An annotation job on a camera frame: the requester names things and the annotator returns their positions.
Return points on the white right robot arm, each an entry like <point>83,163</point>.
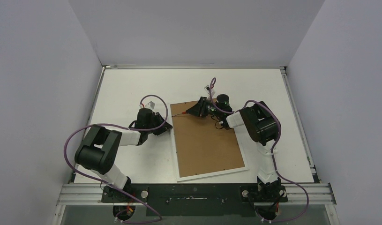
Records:
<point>259,122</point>

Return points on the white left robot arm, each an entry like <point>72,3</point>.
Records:
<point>99,148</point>

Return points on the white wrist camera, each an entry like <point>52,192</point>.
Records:
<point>210,93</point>
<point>150,105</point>

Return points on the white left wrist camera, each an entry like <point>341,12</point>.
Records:
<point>150,105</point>

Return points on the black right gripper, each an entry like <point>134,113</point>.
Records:
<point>202,107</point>

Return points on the white picture frame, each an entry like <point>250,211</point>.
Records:
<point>209,175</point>

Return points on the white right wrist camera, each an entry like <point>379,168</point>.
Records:
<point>210,93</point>

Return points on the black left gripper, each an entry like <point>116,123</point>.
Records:
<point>166,127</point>

